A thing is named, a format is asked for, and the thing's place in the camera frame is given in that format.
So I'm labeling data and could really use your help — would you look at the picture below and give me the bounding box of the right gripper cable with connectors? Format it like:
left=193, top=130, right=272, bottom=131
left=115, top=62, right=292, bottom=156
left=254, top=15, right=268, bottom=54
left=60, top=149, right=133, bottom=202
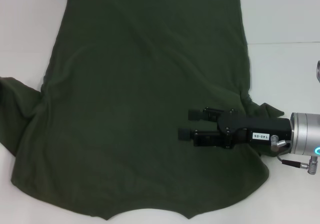
left=271, top=133, right=320, bottom=182

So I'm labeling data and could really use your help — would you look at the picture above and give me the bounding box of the dark green t-shirt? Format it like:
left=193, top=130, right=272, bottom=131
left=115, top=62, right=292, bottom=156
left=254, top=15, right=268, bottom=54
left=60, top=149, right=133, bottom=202
left=0, top=0, right=286, bottom=221

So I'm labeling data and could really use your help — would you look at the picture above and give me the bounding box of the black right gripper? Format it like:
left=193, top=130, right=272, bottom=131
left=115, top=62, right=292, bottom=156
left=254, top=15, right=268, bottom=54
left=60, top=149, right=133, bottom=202
left=177, top=106, right=292, bottom=149

